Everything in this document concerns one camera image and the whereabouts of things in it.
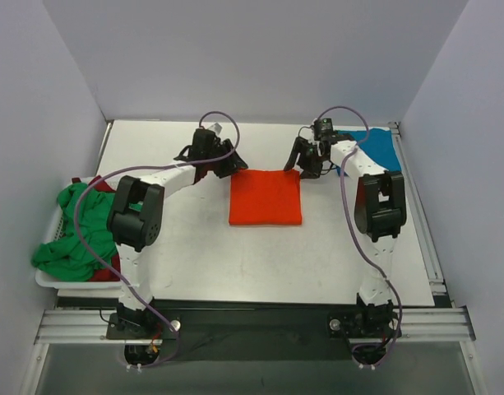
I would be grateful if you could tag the white perforated plastic basket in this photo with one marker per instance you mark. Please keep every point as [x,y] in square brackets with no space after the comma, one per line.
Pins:
[50,263]

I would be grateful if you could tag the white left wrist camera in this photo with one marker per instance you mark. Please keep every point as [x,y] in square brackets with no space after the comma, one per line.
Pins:
[216,128]

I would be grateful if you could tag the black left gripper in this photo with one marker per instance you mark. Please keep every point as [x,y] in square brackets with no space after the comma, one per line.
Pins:
[220,155]

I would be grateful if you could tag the green t-shirt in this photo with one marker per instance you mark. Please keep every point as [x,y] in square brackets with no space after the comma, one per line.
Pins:
[75,230]

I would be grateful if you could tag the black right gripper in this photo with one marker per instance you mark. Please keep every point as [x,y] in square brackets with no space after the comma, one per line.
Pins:
[307,152]

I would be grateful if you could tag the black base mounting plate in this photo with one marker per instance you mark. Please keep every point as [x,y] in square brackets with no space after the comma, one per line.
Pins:
[224,332]

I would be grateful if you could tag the dark red t-shirt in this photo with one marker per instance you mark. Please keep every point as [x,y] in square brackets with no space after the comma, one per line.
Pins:
[87,225]

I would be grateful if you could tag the folded blue t-shirt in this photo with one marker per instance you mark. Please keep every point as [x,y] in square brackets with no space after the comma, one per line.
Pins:
[372,156]

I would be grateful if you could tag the orange t-shirt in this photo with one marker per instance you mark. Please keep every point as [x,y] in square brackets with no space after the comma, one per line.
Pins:
[262,197]

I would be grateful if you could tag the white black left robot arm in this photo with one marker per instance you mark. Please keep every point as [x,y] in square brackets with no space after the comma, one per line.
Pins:
[136,215]

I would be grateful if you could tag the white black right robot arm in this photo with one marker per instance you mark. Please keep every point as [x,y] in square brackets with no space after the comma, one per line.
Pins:
[373,199]

